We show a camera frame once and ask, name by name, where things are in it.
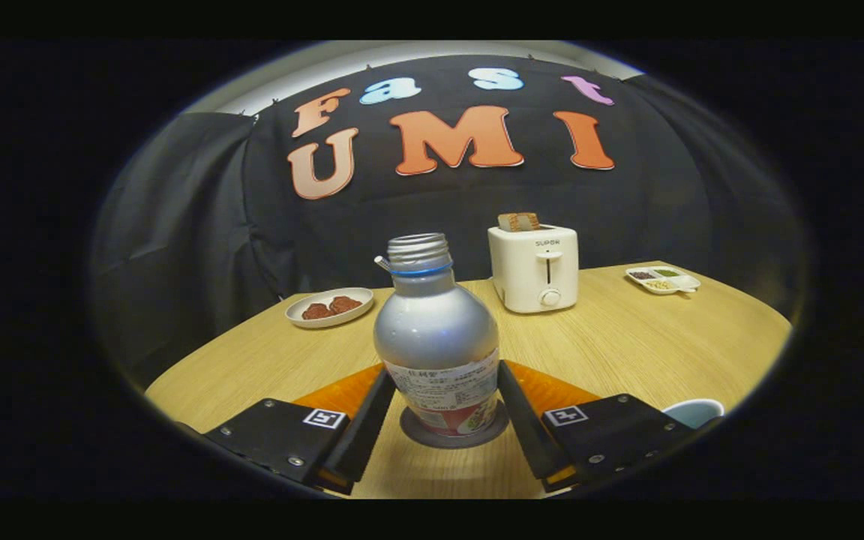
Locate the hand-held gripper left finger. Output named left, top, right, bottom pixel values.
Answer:
left=203, top=364, right=397, bottom=496

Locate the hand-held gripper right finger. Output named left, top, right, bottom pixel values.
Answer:
left=497, top=360, right=703, bottom=494

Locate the dark brown round coaster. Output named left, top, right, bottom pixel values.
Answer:
left=400, top=400, right=511, bottom=449

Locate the silver juice bottle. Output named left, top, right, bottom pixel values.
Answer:
left=373, top=232, right=501, bottom=437

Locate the white cup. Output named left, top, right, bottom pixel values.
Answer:
left=661, top=398, right=725, bottom=430

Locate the white oval plate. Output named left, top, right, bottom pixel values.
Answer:
left=285, top=287, right=375, bottom=329

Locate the wooden table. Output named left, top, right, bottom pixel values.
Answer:
left=145, top=261, right=793, bottom=500

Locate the white toaster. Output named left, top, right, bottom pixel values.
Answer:
left=487, top=223, right=580, bottom=314

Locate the white divided snack tray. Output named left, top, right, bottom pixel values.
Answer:
left=625, top=266, right=702, bottom=296

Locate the black backdrop cloth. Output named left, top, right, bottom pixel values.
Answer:
left=91, top=54, right=808, bottom=391

